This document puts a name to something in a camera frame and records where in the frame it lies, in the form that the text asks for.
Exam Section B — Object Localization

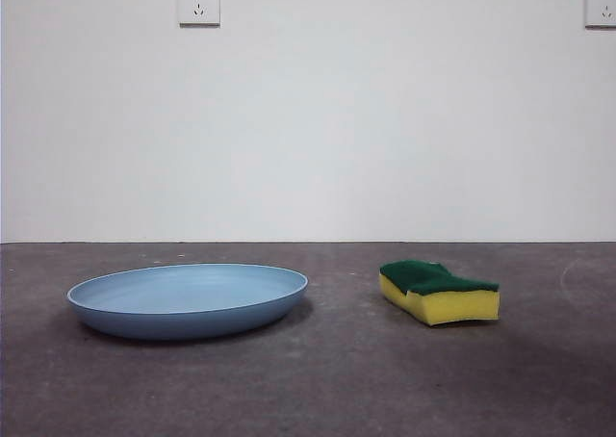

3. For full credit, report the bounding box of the blue round plate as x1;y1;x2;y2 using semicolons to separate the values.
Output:
65;262;310;341

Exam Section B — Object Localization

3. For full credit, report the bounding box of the yellow sponge with green scourer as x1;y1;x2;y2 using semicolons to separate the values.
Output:
378;260;501;329

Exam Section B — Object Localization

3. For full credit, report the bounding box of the white wall socket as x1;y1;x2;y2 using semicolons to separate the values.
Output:
178;0;222;28
584;0;616;30

